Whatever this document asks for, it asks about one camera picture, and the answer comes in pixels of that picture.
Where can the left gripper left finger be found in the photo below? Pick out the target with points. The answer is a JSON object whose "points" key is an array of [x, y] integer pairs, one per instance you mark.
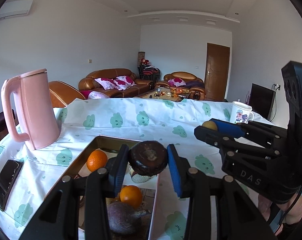
{"points": [[57, 217]]}

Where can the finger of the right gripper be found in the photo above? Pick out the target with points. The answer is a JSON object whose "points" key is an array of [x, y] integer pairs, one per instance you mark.
{"points": [[260, 133], [241, 145]]}

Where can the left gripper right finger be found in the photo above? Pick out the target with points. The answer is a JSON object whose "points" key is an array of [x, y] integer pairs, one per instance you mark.
{"points": [[237, 216]]}

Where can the small yellow kumquat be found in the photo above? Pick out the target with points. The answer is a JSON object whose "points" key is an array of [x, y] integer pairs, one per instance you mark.
{"points": [[210, 125]]}

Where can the dark purple passion fruit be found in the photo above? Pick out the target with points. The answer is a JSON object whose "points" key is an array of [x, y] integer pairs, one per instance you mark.
{"points": [[123, 218]]}

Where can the small orange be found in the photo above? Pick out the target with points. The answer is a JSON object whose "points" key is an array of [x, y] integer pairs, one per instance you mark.
{"points": [[97, 159]]}

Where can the large orange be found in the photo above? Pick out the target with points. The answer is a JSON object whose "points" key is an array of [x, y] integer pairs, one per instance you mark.
{"points": [[131, 195]]}

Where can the person's right hand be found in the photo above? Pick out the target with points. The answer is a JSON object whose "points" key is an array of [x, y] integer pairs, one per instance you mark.
{"points": [[292, 217]]}

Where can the white cartoon mug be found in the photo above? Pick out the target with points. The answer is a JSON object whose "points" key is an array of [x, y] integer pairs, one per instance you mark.
{"points": [[241, 112]]}

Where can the black television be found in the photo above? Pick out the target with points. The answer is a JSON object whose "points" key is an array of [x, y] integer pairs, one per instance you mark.
{"points": [[262, 100]]}

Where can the black smartphone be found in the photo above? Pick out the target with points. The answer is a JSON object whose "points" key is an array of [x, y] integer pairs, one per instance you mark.
{"points": [[8, 176]]}

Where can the cloud-print white tablecloth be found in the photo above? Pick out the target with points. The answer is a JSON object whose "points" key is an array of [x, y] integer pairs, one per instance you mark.
{"points": [[131, 118]]}

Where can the brown leather armchair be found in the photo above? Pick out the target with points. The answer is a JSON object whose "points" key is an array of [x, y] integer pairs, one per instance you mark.
{"points": [[184, 80]]}

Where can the cluttered coffee table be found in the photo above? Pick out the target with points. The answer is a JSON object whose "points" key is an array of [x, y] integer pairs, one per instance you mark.
{"points": [[163, 93]]}

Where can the brown wooden door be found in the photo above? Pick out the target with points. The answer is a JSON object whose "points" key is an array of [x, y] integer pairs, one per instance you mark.
{"points": [[217, 71]]}

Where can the pink electric kettle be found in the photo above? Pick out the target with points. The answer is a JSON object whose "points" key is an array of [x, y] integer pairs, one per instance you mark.
{"points": [[28, 110]]}

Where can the stacked dark chairs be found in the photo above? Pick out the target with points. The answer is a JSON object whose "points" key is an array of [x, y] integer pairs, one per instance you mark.
{"points": [[146, 70]]}

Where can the near brown leather chair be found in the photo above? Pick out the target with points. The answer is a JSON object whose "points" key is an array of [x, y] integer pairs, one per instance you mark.
{"points": [[62, 94]]}

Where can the brown leather sofa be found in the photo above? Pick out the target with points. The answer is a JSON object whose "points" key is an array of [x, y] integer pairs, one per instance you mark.
{"points": [[115, 83]]}

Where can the white air conditioner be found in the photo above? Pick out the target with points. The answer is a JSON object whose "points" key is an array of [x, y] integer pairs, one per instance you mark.
{"points": [[15, 9]]}

